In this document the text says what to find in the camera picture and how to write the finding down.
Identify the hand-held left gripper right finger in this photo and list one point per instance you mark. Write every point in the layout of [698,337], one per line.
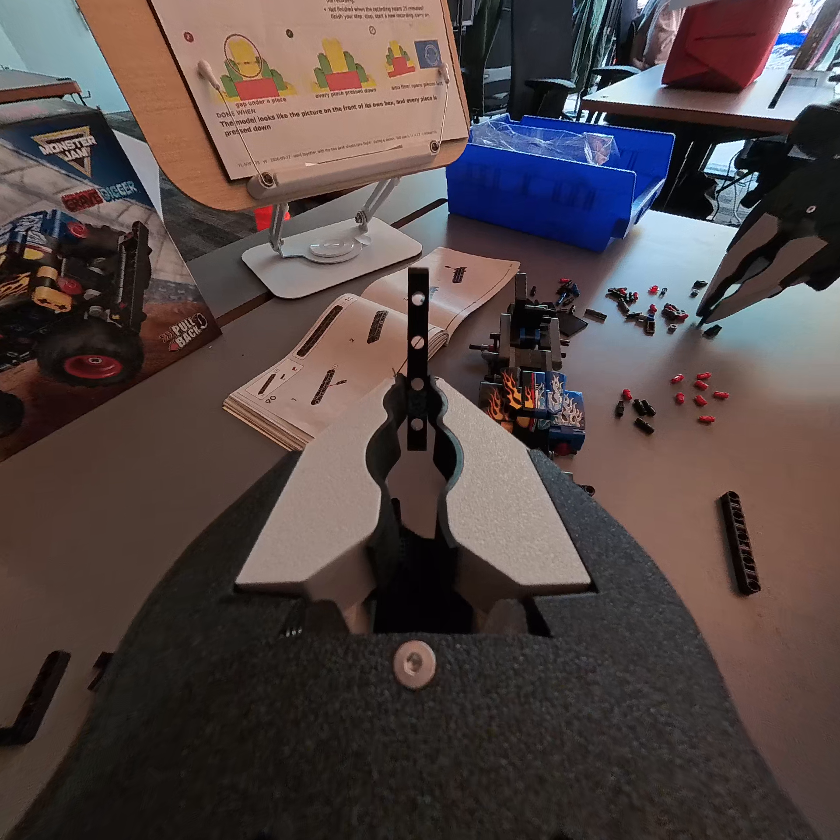
[518,525]

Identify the brown office desk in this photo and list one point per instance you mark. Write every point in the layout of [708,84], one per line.
[689,105]

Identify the black angled lego beam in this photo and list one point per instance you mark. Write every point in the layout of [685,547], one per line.
[39,695]

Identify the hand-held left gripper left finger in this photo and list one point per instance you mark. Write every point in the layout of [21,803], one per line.
[315,512]

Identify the clear plastic bag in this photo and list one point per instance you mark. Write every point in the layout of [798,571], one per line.
[544,141]

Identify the partly built lego truck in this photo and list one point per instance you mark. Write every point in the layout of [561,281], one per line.
[525,394]

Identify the blue plastic bin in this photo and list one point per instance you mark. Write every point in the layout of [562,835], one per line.
[538,190]

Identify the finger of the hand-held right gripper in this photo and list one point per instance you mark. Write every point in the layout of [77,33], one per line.
[791,266]
[738,262]

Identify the orange traffic cone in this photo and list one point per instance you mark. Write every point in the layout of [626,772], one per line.
[264,216]

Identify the printed instruction sheet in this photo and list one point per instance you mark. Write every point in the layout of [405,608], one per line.
[328,131]

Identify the red storage box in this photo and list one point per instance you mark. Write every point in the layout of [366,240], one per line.
[722,46]

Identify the black chunky lego connector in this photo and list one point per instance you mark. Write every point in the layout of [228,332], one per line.
[98,669]

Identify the lego instruction booklet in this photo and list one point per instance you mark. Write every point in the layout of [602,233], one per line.
[341,367]

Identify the long black lego beam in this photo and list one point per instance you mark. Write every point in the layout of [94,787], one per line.
[418,315]
[738,541]

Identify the pile of small lego pieces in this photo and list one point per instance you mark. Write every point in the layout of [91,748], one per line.
[572,287]
[673,312]

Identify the wooden document stand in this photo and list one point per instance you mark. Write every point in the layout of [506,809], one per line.
[190,164]

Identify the lego set box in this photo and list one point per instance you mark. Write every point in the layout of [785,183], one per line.
[79,262]

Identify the black office chair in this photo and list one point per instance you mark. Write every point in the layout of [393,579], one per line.
[512,59]

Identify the black square lego tile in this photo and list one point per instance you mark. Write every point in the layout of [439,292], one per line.
[572,325]

